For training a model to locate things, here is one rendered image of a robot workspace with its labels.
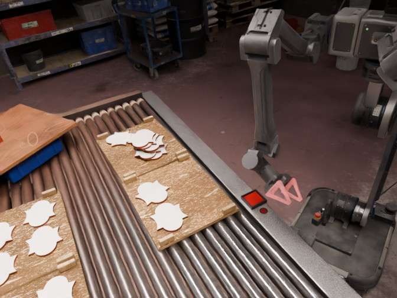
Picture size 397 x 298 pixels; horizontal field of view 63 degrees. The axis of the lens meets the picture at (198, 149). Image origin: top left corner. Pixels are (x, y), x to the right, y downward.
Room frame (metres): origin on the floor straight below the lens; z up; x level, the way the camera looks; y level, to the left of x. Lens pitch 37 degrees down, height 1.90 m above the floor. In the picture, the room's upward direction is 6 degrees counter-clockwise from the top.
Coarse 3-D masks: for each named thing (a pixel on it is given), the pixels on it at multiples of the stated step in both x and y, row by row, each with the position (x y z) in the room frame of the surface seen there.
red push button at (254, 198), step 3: (255, 192) 0.96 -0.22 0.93; (249, 195) 0.95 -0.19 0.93; (252, 195) 0.94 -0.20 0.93; (255, 195) 0.94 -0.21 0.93; (258, 195) 0.94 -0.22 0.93; (246, 198) 0.93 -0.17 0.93; (249, 198) 0.93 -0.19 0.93; (252, 198) 0.93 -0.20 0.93; (255, 198) 0.93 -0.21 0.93; (258, 198) 0.92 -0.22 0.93; (261, 198) 0.92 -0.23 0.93; (249, 201) 0.91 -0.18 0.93; (252, 201) 0.91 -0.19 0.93; (255, 201) 0.91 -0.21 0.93; (258, 201) 0.91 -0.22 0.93; (261, 201) 0.91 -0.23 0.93; (252, 204) 0.90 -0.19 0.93; (255, 204) 0.89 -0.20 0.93
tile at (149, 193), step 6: (144, 186) 1.05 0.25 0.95; (150, 186) 1.04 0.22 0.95; (156, 186) 1.04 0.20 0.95; (162, 186) 1.03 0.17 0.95; (138, 192) 1.01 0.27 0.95; (144, 192) 1.01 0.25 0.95; (150, 192) 1.01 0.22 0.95; (156, 192) 1.00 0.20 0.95; (162, 192) 1.00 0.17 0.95; (138, 198) 0.98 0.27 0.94; (144, 198) 0.97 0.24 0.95; (150, 198) 0.97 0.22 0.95; (156, 198) 0.97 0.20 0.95; (162, 198) 0.96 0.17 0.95; (150, 204) 0.95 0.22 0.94
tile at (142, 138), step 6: (138, 132) 1.39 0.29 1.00; (144, 132) 1.38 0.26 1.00; (150, 132) 1.38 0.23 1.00; (132, 138) 1.34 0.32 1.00; (138, 138) 1.33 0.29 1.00; (144, 138) 1.33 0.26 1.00; (150, 138) 1.32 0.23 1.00; (132, 144) 1.29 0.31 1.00; (138, 144) 1.28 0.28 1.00; (144, 144) 1.28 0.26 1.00
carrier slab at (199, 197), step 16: (192, 160) 1.20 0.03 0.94; (144, 176) 1.13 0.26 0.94; (160, 176) 1.11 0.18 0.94; (176, 176) 1.10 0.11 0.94; (192, 176) 1.09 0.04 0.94; (208, 176) 1.08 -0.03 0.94; (128, 192) 1.03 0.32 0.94; (176, 192) 1.00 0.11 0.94; (192, 192) 0.99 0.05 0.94; (208, 192) 0.98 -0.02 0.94; (144, 208) 0.93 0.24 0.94; (192, 208) 0.90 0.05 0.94; (208, 208) 0.89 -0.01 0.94; (144, 224) 0.84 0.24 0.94; (192, 224) 0.82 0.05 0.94; (208, 224) 0.81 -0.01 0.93; (176, 240) 0.76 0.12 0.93
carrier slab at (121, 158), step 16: (128, 128) 1.55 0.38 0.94; (144, 128) 1.53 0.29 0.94; (160, 128) 1.51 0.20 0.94; (128, 144) 1.39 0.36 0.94; (176, 144) 1.35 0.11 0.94; (112, 160) 1.27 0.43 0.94; (128, 160) 1.26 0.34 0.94; (144, 160) 1.24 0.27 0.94; (160, 160) 1.23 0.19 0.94; (176, 160) 1.23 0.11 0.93
